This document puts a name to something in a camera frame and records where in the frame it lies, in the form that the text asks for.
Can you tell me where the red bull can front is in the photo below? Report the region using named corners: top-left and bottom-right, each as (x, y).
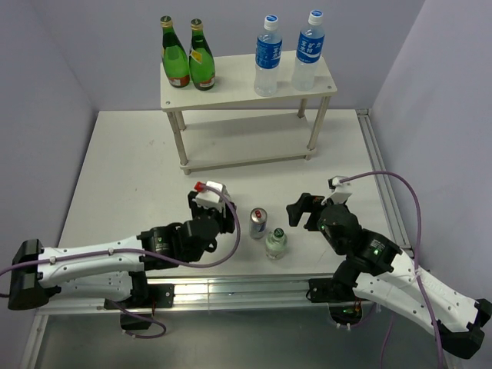
top-left (249, 208), bottom-right (268, 239)

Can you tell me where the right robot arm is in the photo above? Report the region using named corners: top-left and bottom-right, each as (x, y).
top-left (286, 193), bottom-right (491, 359)

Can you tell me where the small pocari sweat bottle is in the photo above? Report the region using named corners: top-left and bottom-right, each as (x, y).
top-left (254, 15), bottom-right (282, 97)

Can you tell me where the clear chang bottle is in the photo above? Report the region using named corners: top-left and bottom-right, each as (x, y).
top-left (265, 228), bottom-right (288, 260)

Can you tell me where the green glass bottle left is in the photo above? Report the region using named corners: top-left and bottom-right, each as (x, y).
top-left (161, 15), bottom-right (190, 88)

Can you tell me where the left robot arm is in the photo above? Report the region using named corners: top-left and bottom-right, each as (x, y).
top-left (1, 182), bottom-right (241, 311)

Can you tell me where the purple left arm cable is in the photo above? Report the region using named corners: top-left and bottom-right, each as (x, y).
top-left (0, 185), bottom-right (242, 339)

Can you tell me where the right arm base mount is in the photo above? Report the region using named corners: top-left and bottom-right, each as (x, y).
top-left (305, 278), bottom-right (377, 331)

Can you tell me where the green glass bottle right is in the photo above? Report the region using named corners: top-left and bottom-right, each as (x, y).
top-left (189, 18), bottom-right (215, 91)

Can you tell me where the white two-tier shelf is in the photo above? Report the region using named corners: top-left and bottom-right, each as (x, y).
top-left (160, 51), bottom-right (337, 175)

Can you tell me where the aluminium rail frame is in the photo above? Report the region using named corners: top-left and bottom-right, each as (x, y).
top-left (22, 111), bottom-right (437, 368)

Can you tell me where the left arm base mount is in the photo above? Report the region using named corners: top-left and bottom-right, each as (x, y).
top-left (104, 284), bottom-right (175, 340)

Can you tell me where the green glass bottle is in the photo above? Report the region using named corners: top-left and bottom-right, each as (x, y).
top-left (189, 18), bottom-right (215, 91)
top-left (161, 15), bottom-right (190, 88)

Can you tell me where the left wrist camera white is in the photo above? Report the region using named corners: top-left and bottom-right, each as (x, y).
top-left (194, 181), bottom-right (231, 212)

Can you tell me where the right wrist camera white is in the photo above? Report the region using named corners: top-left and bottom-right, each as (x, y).
top-left (322, 176), bottom-right (353, 204)

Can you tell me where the large pocari sweat bottle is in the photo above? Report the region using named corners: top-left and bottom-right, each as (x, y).
top-left (291, 9), bottom-right (325, 91)

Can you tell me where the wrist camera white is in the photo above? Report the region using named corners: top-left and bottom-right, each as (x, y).
top-left (194, 181), bottom-right (231, 212)
top-left (322, 176), bottom-right (353, 204)

